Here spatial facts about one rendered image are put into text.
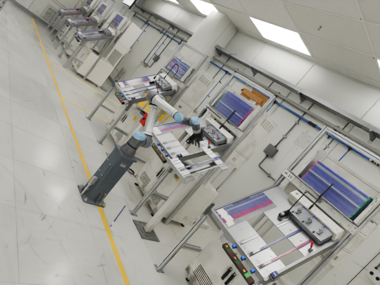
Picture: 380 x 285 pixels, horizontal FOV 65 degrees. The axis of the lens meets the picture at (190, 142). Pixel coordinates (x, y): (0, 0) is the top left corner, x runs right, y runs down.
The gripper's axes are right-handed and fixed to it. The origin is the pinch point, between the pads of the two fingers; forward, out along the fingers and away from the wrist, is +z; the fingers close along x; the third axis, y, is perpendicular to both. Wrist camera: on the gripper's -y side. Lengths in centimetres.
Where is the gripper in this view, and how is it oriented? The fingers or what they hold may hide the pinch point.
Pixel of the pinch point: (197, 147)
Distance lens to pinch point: 285.8
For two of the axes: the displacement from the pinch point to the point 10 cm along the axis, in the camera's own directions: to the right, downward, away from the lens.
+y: 8.6, -4.2, 2.8
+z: 1.3, 7.2, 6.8
